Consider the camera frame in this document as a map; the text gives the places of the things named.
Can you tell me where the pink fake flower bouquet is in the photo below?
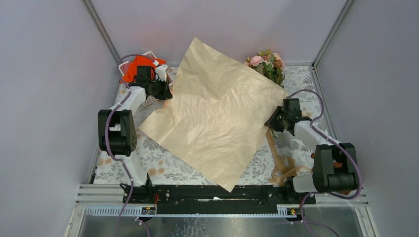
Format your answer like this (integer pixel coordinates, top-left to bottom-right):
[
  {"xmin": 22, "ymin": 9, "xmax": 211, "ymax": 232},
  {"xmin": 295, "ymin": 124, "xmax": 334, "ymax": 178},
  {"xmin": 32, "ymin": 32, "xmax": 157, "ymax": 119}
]
[{"xmin": 244, "ymin": 49, "xmax": 285, "ymax": 87}]

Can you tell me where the beige kraft wrapping paper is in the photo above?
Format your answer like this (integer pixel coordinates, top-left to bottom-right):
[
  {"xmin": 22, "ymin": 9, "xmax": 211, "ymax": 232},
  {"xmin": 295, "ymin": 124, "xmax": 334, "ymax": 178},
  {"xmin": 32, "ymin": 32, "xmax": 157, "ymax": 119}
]
[{"xmin": 140, "ymin": 38, "xmax": 288, "ymax": 192}]

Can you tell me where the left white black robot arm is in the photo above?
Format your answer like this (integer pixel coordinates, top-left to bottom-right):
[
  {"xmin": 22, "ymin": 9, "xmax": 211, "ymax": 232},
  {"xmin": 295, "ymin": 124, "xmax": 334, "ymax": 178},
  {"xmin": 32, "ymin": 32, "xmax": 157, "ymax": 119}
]
[{"xmin": 98, "ymin": 64, "xmax": 173, "ymax": 203}]

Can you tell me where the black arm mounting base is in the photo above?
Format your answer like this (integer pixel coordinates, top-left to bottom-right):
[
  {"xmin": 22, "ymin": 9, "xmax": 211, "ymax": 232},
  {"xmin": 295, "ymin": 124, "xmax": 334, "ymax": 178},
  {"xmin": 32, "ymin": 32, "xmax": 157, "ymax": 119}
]
[{"xmin": 120, "ymin": 184, "xmax": 304, "ymax": 215}]

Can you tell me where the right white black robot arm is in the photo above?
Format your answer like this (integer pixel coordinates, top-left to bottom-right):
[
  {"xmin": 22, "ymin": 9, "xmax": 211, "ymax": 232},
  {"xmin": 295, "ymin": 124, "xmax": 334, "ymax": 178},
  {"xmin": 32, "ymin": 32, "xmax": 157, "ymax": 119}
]
[{"xmin": 265, "ymin": 98, "xmax": 362, "ymax": 203}]

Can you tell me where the orange cloth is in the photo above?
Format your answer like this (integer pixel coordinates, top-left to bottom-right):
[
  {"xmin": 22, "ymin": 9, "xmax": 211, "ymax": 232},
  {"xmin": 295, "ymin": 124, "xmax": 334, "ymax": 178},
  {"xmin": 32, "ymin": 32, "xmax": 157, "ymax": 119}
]
[{"xmin": 122, "ymin": 56, "xmax": 167, "ymax": 83}]

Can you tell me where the floral patterned table mat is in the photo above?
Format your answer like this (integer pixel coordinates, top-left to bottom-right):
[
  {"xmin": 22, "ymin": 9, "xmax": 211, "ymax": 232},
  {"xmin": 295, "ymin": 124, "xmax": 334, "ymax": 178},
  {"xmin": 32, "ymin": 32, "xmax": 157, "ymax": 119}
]
[{"xmin": 92, "ymin": 66, "xmax": 321, "ymax": 185}]

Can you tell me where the tan ribbon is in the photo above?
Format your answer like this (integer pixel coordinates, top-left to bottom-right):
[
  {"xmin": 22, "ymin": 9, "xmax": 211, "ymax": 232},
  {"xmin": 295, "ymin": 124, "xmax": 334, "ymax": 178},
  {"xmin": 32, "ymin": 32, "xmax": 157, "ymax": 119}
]
[{"xmin": 265, "ymin": 128, "xmax": 312, "ymax": 186}]

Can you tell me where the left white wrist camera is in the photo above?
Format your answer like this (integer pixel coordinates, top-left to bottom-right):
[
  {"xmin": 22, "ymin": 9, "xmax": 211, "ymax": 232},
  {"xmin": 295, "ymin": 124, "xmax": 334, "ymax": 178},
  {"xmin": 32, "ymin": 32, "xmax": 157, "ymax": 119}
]
[{"xmin": 154, "ymin": 60, "xmax": 168, "ymax": 82}]

